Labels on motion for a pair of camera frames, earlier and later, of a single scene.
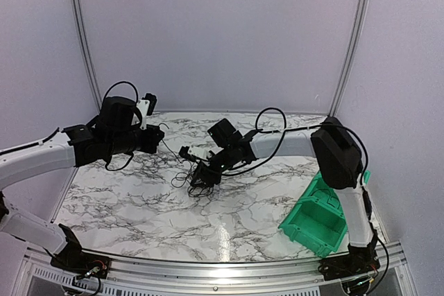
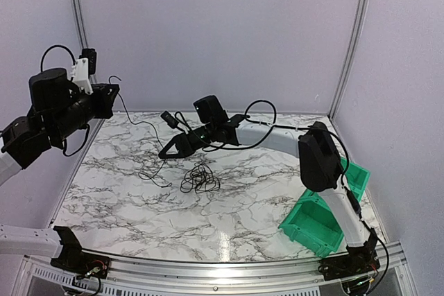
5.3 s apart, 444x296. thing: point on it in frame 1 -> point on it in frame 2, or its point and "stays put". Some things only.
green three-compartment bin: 318,221 stays put
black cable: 182,172 -> 139,175
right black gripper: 207,174 -> 184,147
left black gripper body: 148,145 -> 101,109
